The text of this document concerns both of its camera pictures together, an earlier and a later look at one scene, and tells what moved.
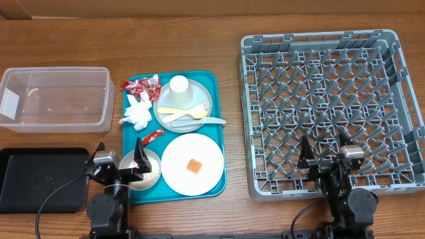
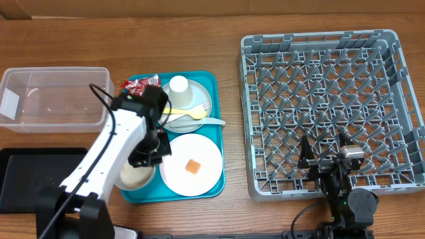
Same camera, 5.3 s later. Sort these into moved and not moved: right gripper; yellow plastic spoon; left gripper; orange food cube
Moved: left gripper
Not moved: orange food cube; yellow plastic spoon; right gripper
